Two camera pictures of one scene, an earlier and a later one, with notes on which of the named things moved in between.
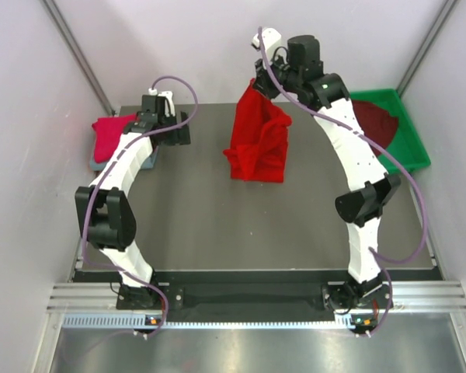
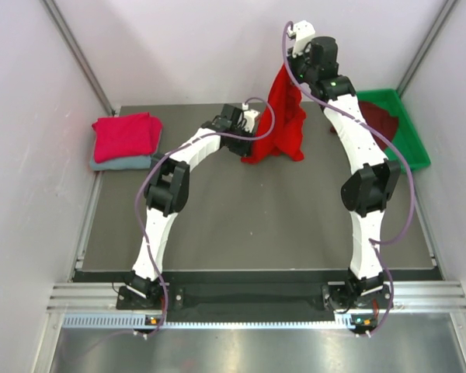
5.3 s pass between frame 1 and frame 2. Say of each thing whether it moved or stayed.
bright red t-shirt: moved
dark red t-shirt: stayed
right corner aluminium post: stayed
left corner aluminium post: stayed
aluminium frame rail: stayed
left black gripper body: moved
